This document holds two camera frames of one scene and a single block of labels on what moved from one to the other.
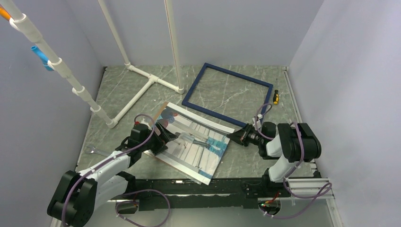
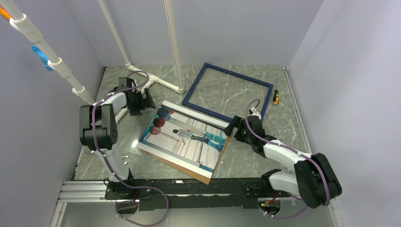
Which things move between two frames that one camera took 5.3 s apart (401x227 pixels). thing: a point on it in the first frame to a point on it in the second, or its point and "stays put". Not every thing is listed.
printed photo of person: [200, 144] stays put
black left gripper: [166, 136] to [145, 103]
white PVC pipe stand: [19, 22] stays put
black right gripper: [240, 135] to [236, 122]
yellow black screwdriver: [275, 97] stays put
